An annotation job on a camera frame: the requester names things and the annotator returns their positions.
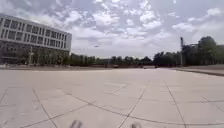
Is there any grey multi-storey building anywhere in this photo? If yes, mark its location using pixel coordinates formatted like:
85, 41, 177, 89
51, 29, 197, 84
0, 13, 73, 66

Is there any distant slender tower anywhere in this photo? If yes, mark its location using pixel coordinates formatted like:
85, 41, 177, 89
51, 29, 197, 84
179, 36, 185, 67

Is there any row of trees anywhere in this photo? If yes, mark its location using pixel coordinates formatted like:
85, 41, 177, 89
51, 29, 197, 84
68, 35, 224, 68

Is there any low raised kerb edge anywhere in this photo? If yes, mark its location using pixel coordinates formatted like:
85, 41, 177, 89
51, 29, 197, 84
171, 65, 224, 78

